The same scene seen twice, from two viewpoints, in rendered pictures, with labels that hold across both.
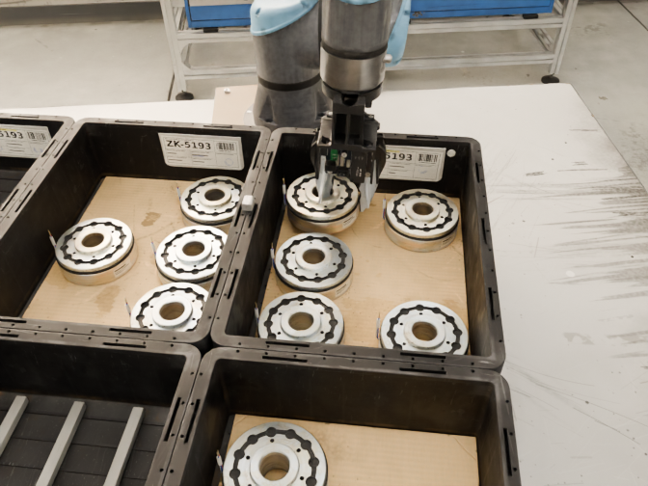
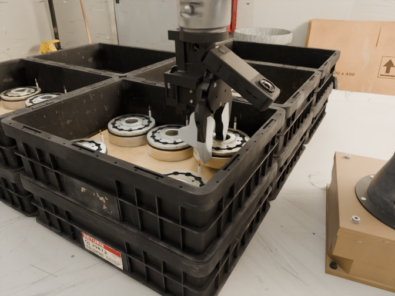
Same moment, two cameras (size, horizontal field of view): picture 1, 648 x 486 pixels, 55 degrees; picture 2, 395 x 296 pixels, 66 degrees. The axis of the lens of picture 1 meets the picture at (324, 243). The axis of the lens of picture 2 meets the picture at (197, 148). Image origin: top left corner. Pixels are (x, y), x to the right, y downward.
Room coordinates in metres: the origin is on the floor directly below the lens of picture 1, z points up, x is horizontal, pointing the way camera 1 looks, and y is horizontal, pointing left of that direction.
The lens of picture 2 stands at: (0.84, -0.46, 1.13)
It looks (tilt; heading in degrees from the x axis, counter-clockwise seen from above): 29 degrees down; 114
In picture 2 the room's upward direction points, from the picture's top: straight up
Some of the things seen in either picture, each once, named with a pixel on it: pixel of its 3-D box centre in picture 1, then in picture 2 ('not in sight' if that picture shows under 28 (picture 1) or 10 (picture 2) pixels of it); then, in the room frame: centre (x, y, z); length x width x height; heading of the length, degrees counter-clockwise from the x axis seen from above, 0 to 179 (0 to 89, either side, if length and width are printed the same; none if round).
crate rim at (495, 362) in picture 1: (365, 229); (149, 120); (0.56, -0.05, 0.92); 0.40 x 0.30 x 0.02; 173
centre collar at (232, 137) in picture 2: (322, 192); (222, 137); (0.68, 0.00, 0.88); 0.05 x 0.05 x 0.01
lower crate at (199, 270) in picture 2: not in sight; (154, 192); (0.56, -0.05, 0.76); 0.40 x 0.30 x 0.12; 173
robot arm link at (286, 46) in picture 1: (289, 31); not in sight; (1.02, 0.05, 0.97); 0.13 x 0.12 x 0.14; 86
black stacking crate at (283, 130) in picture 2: (140, 243); (224, 97); (0.60, 0.25, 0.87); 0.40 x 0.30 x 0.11; 173
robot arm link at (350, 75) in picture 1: (355, 63); (202, 13); (0.66, -0.04, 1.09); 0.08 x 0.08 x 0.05
